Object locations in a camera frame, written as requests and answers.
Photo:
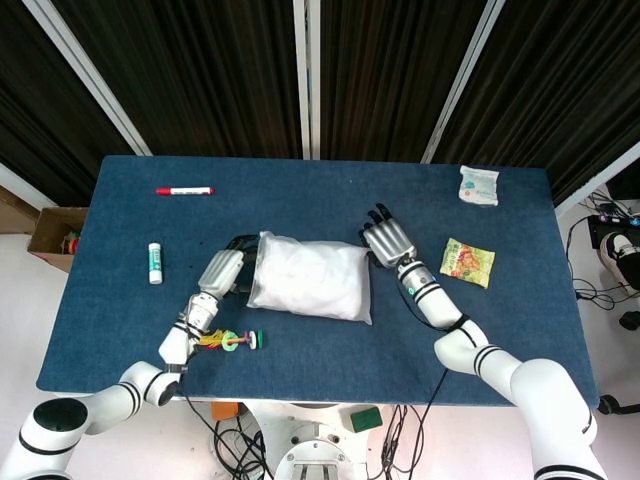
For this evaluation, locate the white green lip balm tube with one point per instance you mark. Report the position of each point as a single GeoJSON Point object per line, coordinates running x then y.
{"type": "Point", "coordinates": [155, 262]}

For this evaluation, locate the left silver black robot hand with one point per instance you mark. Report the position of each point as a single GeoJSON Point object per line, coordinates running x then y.
{"type": "Point", "coordinates": [222, 272]}

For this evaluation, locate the green block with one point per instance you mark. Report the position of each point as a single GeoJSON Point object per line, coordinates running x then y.
{"type": "Point", "coordinates": [366, 419]}

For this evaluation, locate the white metal frame post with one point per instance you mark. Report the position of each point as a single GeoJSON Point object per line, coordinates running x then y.
{"type": "Point", "coordinates": [306, 75]}
{"type": "Point", "coordinates": [87, 75]}
{"type": "Point", "coordinates": [462, 80]}

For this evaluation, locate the yellow feather shuttlecock toy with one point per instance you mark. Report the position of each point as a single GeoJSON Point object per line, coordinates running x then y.
{"type": "Point", "coordinates": [232, 341]}

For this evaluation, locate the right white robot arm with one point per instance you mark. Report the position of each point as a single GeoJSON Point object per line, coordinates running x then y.
{"type": "Point", "coordinates": [540, 390]}

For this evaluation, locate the orange block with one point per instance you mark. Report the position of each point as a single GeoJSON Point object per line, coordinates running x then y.
{"type": "Point", "coordinates": [225, 410]}

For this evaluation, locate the black white sneaker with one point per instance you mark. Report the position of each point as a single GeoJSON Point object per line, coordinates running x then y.
{"type": "Point", "coordinates": [617, 257]}

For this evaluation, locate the white tissue pack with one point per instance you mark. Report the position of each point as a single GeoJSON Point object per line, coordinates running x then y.
{"type": "Point", "coordinates": [479, 186]}

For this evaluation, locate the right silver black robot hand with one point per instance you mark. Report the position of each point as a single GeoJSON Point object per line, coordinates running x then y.
{"type": "Point", "coordinates": [392, 242]}

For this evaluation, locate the black power adapter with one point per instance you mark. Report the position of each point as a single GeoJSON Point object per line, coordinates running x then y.
{"type": "Point", "coordinates": [631, 320]}

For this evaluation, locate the green snack packet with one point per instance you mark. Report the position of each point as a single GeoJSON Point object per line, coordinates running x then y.
{"type": "Point", "coordinates": [467, 262]}

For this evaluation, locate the clear plastic zip bag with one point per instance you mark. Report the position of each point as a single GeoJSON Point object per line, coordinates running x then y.
{"type": "Point", "coordinates": [367, 280]}

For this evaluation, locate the blue felt table cover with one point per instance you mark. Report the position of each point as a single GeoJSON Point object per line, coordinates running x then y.
{"type": "Point", "coordinates": [320, 200]}

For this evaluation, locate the brown cardboard box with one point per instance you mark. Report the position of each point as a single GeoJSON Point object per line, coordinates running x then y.
{"type": "Point", "coordinates": [50, 235]}

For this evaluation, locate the black pleated curtain panel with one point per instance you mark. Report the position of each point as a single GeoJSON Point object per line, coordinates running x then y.
{"type": "Point", "coordinates": [560, 90]}
{"type": "Point", "coordinates": [45, 115]}
{"type": "Point", "coordinates": [390, 75]}
{"type": "Point", "coordinates": [190, 75]}

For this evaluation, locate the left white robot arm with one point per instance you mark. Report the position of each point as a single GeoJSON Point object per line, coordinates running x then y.
{"type": "Point", "coordinates": [150, 385]}

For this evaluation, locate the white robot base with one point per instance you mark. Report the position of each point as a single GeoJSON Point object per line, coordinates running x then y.
{"type": "Point", "coordinates": [310, 440]}

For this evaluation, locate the black caster wheel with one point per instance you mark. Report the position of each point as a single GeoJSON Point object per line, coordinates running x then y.
{"type": "Point", "coordinates": [610, 404]}

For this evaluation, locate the red white marker pen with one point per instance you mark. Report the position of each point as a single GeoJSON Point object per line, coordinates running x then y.
{"type": "Point", "coordinates": [187, 191]}

